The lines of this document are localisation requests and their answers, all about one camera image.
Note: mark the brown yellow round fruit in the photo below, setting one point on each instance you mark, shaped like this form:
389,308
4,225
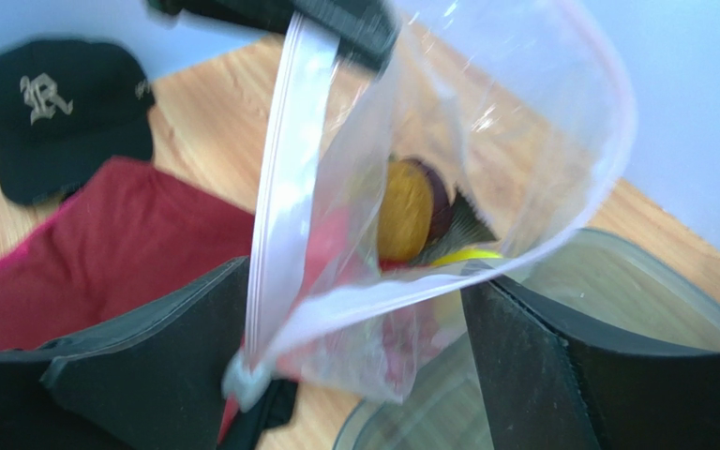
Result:
405,213

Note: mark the black baseball cap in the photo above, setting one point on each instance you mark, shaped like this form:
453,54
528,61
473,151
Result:
66,106

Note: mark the clear zip top bag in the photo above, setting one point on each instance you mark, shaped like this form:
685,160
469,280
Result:
415,148

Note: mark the grey toy fish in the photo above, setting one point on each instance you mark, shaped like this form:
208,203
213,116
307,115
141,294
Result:
466,228

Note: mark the yellow banana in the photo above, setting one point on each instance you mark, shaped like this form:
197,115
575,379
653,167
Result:
466,254

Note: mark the red apple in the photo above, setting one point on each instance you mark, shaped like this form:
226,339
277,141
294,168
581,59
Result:
336,256

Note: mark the dark red folded cloth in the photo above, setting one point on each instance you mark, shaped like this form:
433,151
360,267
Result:
130,236

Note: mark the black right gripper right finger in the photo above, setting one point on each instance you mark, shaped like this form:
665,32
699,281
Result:
554,378

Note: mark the clear plastic food tray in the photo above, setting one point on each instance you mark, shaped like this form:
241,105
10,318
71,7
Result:
598,274

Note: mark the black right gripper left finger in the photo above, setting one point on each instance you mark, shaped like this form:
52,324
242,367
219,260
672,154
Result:
148,379

